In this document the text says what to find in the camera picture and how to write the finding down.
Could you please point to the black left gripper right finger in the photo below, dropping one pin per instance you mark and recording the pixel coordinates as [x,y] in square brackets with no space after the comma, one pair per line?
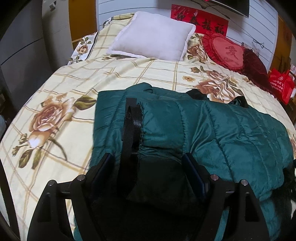
[214,195]

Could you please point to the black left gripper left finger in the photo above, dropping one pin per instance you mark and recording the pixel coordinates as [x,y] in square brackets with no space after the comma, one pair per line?
[50,219]

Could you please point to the dark green quilted down jacket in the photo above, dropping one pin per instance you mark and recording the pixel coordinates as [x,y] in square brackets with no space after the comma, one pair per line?
[148,130]

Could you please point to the floral cream bed sheet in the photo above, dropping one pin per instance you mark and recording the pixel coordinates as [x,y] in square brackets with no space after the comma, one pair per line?
[51,136]

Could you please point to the red shopping bag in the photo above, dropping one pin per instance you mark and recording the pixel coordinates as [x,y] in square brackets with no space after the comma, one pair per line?
[282,85]

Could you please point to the dark red velvet cushion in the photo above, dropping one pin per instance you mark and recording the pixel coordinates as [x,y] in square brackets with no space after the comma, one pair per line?
[255,70]

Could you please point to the red heart-shaped cushion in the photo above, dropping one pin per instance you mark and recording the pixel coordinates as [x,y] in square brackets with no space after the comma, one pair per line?
[223,51]

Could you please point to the red banner with characters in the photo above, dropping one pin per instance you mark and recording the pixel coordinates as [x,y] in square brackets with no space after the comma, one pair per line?
[204,21]

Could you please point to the grey wardrobe cabinet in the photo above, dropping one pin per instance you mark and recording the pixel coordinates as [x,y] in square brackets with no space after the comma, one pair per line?
[35,42]

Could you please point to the white square pillow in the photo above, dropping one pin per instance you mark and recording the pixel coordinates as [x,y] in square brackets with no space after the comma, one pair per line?
[153,36]

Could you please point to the black framed wall picture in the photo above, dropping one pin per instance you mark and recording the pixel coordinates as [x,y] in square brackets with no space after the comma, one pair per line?
[238,6]

